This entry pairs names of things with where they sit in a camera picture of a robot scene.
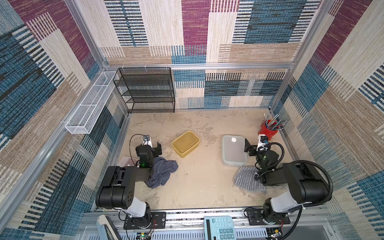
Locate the translucent white lunch box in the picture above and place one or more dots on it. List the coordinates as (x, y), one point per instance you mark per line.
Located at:
(233, 154)

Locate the aluminium front rail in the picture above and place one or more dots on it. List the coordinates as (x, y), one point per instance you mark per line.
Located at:
(188, 219)

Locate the red pen holder cup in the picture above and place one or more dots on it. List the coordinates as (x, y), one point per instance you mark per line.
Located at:
(265, 131)

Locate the pens in red cup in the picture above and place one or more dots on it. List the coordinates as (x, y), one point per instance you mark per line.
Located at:
(274, 124)

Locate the white handheld device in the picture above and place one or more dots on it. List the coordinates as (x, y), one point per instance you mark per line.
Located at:
(106, 229)

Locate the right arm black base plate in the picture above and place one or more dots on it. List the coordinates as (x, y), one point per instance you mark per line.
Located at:
(256, 217)

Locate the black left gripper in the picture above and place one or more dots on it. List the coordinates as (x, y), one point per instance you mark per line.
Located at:
(157, 151)

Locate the teal calculator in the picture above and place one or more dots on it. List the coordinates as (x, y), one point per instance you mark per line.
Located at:
(219, 228)

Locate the yellow lunch box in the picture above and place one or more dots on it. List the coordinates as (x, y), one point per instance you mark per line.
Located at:
(186, 143)

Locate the grey striped cloth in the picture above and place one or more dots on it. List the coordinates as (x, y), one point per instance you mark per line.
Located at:
(244, 179)

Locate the pink calculator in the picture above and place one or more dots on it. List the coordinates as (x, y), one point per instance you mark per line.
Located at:
(127, 161)

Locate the black wire mesh shelf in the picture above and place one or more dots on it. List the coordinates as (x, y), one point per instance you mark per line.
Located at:
(146, 90)

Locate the white wire mesh basket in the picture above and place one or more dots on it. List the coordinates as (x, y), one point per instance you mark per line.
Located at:
(89, 110)

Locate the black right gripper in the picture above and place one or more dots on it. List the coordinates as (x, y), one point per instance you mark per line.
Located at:
(250, 148)

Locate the dark blue cloth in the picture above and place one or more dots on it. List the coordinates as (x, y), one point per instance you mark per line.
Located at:
(161, 172)

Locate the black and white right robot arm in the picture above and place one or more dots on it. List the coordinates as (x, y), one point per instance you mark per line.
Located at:
(309, 184)

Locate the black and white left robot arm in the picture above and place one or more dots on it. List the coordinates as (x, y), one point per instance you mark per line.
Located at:
(117, 191)

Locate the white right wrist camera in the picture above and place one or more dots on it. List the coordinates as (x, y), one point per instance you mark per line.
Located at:
(263, 143)

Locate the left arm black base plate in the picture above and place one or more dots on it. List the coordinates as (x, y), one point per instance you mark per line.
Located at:
(155, 220)

